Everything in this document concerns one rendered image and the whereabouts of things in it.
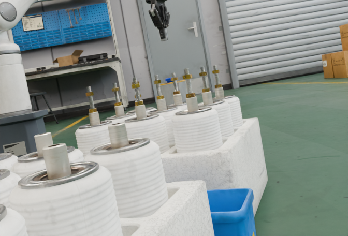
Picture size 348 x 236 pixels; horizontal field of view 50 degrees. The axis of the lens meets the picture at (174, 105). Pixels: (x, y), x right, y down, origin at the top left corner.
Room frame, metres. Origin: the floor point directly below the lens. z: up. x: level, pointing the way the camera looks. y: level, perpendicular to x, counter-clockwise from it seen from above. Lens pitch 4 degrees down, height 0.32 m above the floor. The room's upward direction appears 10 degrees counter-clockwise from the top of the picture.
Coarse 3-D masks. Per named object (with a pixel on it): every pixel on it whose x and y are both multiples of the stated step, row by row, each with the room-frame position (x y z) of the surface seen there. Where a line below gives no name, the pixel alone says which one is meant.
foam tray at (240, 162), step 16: (240, 128) 0.88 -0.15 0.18; (256, 128) 0.97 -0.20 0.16; (224, 144) 0.72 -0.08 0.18; (240, 144) 0.76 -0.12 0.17; (256, 144) 0.93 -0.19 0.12; (176, 160) 0.69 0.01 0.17; (192, 160) 0.68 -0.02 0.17; (208, 160) 0.67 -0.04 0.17; (224, 160) 0.66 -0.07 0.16; (240, 160) 0.74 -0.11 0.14; (256, 160) 0.90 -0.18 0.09; (176, 176) 0.69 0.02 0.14; (192, 176) 0.68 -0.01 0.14; (208, 176) 0.67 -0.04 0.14; (224, 176) 0.66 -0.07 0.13; (240, 176) 0.71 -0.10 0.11; (256, 176) 0.87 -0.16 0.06; (256, 192) 0.84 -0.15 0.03; (256, 208) 0.81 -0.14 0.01
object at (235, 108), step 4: (224, 100) 0.93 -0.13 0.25; (228, 100) 0.93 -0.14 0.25; (232, 100) 0.93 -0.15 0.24; (236, 100) 0.94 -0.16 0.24; (232, 104) 0.93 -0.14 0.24; (236, 104) 0.94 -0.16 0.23; (232, 108) 0.93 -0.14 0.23; (236, 108) 0.94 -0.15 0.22; (240, 108) 0.96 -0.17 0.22; (232, 112) 0.93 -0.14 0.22; (236, 112) 0.94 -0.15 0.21; (240, 112) 0.95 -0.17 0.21; (232, 116) 0.93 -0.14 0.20; (236, 116) 0.94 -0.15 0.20; (240, 116) 0.95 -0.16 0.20; (232, 120) 0.93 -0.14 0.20; (236, 120) 0.94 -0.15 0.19; (240, 120) 0.95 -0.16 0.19; (236, 124) 0.93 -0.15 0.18; (240, 124) 0.94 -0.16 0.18
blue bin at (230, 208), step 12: (216, 192) 0.63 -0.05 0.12; (228, 192) 0.63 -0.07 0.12; (240, 192) 0.62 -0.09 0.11; (252, 192) 0.60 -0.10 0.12; (216, 204) 0.63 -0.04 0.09; (228, 204) 0.63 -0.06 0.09; (240, 204) 0.62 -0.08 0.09; (252, 204) 0.60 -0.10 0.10; (216, 216) 0.53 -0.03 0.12; (228, 216) 0.52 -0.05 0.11; (240, 216) 0.52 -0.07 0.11; (252, 216) 0.59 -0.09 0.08; (216, 228) 0.53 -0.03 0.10; (228, 228) 0.53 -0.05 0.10; (240, 228) 0.52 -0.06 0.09; (252, 228) 0.58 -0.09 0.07
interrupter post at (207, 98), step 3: (204, 93) 0.85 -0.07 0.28; (207, 93) 0.85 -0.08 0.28; (210, 93) 0.86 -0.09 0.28; (204, 96) 0.85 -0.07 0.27; (207, 96) 0.85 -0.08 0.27; (210, 96) 0.85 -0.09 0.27; (204, 99) 0.86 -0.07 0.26; (207, 99) 0.85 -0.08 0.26; (210, 99) 0.85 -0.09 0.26; (204, 102) 0.86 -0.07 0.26; (207, 102) 0.85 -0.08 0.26; (210, 102) 0.85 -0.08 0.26
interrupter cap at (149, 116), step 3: (150, 114) 0.83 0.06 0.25; (153, 114) 0.82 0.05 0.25; (156, 114) 0.81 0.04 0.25; (132, 117) 0.82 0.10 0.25; (135, 117) 0.82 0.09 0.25; (147, 117) 0.76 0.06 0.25; (150, 117) 0.77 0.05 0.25; (153, 117) 0.77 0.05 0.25; (126, 120) 0.80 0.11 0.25; (129, 120) 0.78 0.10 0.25; (132, 120) 0.76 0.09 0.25; (135, 120) 0.76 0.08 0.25; (138, 120) 0.76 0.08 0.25; (141, 120) 0.76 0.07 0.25
